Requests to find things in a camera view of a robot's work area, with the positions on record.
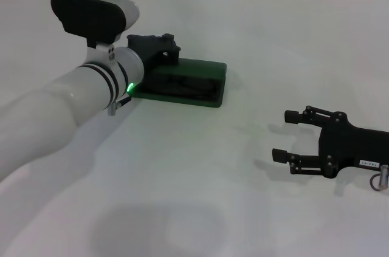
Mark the green glasses case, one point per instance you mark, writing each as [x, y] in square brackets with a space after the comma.
[200, 68]

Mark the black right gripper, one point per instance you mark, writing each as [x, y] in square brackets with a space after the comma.
[349, 147]

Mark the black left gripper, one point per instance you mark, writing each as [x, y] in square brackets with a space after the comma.
[149, 47]

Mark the black glasses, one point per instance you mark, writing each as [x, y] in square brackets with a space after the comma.
[194, 87]

